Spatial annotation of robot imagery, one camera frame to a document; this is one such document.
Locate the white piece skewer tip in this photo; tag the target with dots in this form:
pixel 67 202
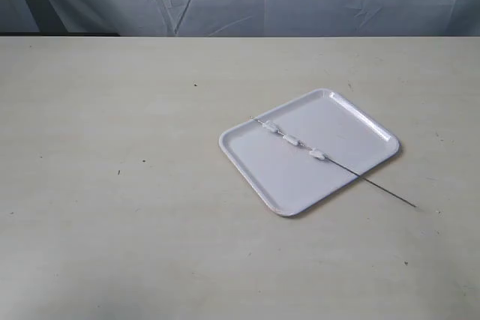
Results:
pixel 271 126

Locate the thin metal skewer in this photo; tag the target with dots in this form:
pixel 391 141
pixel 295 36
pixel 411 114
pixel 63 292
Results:
pixel 330 160

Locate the white skewer piece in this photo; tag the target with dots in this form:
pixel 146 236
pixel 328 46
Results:
pixel 291 139

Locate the white piece skewer handle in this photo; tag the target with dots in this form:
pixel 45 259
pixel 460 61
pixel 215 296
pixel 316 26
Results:
pixel 318 154

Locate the white rectangular plastic tray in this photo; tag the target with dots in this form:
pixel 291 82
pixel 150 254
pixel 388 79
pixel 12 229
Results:
pixel 285 177

